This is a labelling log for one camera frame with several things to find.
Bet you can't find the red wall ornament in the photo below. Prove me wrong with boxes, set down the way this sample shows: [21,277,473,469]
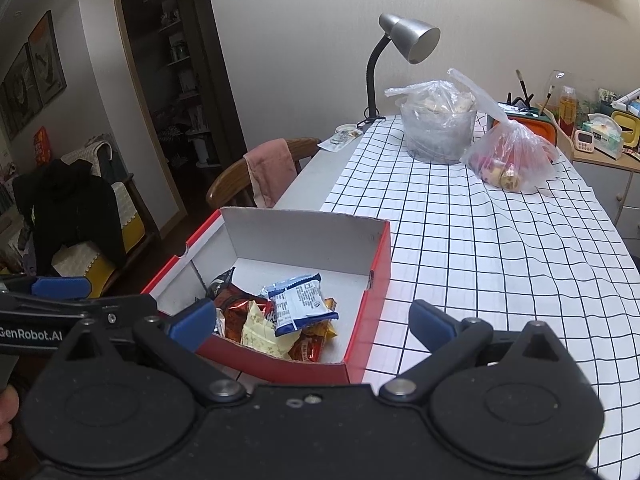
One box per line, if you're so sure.
[34,126,51,166]

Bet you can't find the orange drink bottle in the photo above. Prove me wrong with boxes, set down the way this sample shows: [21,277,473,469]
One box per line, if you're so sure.
[557,85,578,136]

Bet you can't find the red-brown cookie packet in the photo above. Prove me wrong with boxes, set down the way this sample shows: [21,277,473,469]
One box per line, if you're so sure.
[215,284,273,343]

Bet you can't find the red cardboard box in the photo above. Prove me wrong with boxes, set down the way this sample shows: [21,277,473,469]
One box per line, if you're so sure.
[141,206,392,386]

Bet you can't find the silver desk lamp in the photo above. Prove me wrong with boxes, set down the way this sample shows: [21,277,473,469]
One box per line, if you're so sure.
[356,12,442,128]

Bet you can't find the white tube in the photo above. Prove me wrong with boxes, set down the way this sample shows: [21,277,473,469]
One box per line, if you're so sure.
[612,87,640,111]

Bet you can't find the white checked tablecloth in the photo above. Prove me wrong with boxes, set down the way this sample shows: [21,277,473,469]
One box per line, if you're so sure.
[320,115,640,478]

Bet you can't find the green white tissue box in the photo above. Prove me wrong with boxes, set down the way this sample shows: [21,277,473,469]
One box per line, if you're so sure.
[582,112,626,161]

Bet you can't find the dark shelving unit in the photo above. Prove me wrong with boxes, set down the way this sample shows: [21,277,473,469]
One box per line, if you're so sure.
[145,0,221,168]

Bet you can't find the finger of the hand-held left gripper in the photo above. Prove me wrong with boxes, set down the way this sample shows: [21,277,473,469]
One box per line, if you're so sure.
[75,294,159,332]
[0,275,92,302]

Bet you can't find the pale yellow snack packet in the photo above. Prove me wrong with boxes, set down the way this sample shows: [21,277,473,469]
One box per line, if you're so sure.
[241,302,301,359]

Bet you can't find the quilted chair cover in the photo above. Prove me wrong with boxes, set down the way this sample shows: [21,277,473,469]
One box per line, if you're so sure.
[62,134,113,166]

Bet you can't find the person's left hand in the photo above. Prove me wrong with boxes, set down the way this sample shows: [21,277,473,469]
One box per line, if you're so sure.
[0,387,21,461]

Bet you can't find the dark framed picture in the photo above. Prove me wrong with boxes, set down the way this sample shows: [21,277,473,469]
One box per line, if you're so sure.
[27,10,67,106]
[0,42,43,141]

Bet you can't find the white wooden-topped cabinet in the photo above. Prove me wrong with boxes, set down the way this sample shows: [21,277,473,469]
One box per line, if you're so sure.
[537,102,640,261]

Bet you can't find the pink towel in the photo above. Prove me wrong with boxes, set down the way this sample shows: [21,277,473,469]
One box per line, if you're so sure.
[243,139,298,209]

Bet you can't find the clear plastic bag with container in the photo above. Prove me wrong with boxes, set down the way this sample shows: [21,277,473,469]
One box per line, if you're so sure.
[384,80,478,165]

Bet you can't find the black brush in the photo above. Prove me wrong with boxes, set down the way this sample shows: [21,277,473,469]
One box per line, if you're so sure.
[515,69,536,106]

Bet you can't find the orange chip packet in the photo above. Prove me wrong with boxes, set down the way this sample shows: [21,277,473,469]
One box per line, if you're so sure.
[287,297,338,363]

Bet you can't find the orange storage box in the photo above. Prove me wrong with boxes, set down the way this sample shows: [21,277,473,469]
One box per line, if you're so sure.
[487,110,560,148]

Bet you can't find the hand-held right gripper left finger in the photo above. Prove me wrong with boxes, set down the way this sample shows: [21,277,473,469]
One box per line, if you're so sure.
[47,299,247,406]

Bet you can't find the yellow container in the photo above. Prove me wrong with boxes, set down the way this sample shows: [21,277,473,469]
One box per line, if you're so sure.
[611,110,640,150]

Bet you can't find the white blue-edged snack packet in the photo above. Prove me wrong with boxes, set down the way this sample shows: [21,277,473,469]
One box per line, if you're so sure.
[260,272,340,338]

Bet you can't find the plastic bag of red snacks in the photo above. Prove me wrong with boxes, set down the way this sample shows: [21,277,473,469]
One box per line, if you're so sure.
[447,67,561,194]

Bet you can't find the dark snack packet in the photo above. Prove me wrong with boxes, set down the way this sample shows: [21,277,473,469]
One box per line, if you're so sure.
[207,267,236,301]

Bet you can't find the yellow seat cushion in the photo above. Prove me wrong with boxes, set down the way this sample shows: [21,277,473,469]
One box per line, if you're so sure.
[87,210,146,298]

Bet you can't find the black jacket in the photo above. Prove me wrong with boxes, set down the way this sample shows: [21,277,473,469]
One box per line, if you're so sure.
[12,159,126,276]

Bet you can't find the wooden chair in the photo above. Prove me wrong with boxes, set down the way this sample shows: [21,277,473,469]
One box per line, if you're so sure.
[206,137,321,211]

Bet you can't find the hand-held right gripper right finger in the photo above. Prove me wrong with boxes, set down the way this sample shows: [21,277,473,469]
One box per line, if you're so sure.
[377,300,583,406]

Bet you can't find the white paper sachet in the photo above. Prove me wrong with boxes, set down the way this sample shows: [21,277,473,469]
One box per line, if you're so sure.
[317,124,363,152]

